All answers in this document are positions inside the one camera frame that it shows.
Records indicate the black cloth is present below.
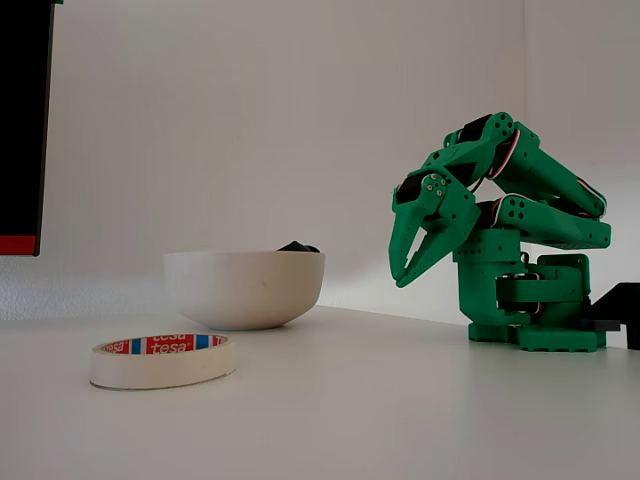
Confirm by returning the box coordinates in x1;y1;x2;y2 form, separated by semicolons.
276;240;322;254

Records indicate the black monitor edge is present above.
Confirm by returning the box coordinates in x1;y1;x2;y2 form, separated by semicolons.
0;0;56;258

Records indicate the black table clamp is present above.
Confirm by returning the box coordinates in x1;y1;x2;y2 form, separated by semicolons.
582;282;640;351

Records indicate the red white wrist cable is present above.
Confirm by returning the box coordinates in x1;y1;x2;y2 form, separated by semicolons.
485;127;522;181

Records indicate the white bowl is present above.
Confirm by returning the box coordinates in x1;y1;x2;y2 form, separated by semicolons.
162;251;327;332

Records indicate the white tesa tape roll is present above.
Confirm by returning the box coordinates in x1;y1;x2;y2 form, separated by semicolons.
89;333;237;391

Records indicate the red white arm cable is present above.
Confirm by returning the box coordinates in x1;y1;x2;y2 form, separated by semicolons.
477;196;505;224

